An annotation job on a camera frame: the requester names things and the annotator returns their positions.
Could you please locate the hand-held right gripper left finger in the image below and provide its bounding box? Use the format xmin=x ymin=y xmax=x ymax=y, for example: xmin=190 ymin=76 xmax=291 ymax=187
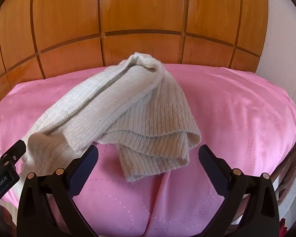
xmin=17 ymin=144 xmax=99 ymax=237

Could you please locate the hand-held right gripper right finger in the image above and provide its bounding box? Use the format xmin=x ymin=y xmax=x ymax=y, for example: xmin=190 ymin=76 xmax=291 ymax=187
xmin=198 ymin=144 xmax=280 ymax=237

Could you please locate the pink blanket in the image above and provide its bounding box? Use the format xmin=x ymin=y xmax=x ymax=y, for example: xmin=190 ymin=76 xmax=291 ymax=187
xmin=0 ymin=63 xmax=296 ymax=237

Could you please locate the white mattress edge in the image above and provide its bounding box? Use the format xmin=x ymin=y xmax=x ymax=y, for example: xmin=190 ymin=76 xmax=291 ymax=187
xmin=271 ymin=143 xmax=296 ymax=218

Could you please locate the wooden panelled headboard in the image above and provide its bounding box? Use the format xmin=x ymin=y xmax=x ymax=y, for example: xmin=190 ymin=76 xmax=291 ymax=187
xmin=0 ymin=0 xmax=270 ymax=109

